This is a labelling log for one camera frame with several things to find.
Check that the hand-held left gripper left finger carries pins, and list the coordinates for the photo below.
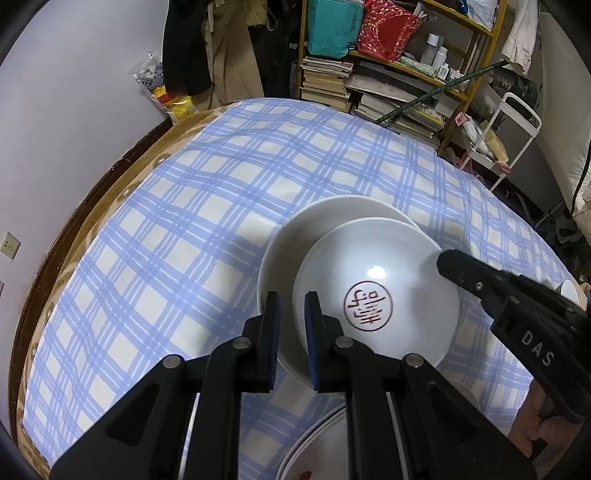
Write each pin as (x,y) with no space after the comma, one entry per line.
(274,332)

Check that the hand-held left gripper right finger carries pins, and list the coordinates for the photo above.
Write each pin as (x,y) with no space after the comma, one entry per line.
(310,341)

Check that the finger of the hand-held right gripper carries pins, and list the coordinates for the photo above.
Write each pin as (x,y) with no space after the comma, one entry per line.
(466,270)
(549,295)

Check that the large red patterned bowl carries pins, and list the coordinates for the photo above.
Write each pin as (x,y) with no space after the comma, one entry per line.
(411,323)

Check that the white bowl with orange print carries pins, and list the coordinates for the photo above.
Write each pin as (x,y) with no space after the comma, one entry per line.
(295,240)

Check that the person's right hand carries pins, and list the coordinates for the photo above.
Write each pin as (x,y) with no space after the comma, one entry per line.
(531,410)

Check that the small red patterned bowl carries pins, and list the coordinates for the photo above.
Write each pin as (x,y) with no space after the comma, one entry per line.
(568,290)

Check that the pink plastic item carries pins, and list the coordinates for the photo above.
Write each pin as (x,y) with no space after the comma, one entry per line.
(462,162)

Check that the blue plaid tablecloth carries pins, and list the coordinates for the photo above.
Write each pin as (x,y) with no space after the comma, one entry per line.
(184,230)

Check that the white metal cart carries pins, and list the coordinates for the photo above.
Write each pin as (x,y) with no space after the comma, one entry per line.
(517,134)

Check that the pile of magazines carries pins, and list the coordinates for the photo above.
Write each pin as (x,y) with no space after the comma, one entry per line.
(397,110)

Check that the yellow metal shelf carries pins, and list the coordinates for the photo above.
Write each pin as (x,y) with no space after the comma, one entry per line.
(461,94)

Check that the green stick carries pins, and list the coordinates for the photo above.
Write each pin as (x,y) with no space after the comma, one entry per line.
(429,94)

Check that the white padded coat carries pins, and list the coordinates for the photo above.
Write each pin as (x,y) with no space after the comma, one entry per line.
(563,115)

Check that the black bag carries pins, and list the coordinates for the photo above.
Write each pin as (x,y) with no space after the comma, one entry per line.
(515,94)

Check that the white plastic bottle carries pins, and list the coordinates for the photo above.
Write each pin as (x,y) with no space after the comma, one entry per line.
(432,48)
(442,57)

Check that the stack of old books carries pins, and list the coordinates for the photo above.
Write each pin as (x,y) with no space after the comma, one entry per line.
(325,83)

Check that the white hanging cloth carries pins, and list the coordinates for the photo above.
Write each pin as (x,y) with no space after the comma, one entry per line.
(521,32)

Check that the yellow red packet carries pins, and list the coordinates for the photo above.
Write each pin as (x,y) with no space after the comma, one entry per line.
(178,104)

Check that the red patterned bag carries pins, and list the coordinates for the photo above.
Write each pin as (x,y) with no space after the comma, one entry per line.
(388,30)

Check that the teal bag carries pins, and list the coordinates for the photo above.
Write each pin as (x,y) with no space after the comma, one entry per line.
(334,27)

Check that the dark hanging jacket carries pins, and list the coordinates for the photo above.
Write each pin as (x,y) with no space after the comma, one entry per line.
(281,55)

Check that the beige hanging garment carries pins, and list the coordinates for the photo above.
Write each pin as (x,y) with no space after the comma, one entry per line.
(231,50)

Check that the clear plastic bag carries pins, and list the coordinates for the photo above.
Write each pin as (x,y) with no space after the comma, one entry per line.
(150,74)

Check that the black hanging garment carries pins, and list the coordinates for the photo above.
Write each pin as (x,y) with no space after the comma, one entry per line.
(184,55)

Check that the wall socket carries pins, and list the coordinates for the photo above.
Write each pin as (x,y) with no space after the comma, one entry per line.
(9,245)

